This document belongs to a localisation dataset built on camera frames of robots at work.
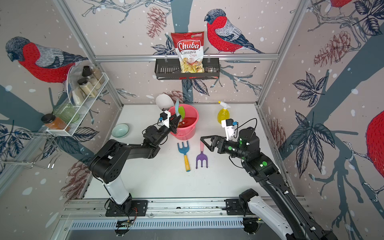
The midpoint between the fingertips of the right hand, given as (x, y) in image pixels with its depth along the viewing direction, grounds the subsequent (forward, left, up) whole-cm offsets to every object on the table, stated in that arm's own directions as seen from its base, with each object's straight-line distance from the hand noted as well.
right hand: (206, 138), depth 65 cm
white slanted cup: (+39, +29, -15) cm, 51 cm away
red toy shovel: (+25, +12, -20) cm, 34 cm away
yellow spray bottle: (+33, -12, -21) cm, 41 cm away
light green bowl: (+21, +59, -26) cm, 68 cm away
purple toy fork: (+5, +2, -31) cm, 31 cm away
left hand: (+20, +14, -6) cm, 26 cm away
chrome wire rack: (-9, +72, -6) cm, 73 cm away
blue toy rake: (+8, +13, -28) cm, 32 cm away
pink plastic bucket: (+14, +10, -17) cm, 25 cm away
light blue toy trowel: (+16, +15, +2) cm, 22 cm away
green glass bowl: (+9, +67, +6) cm, 68 cm away
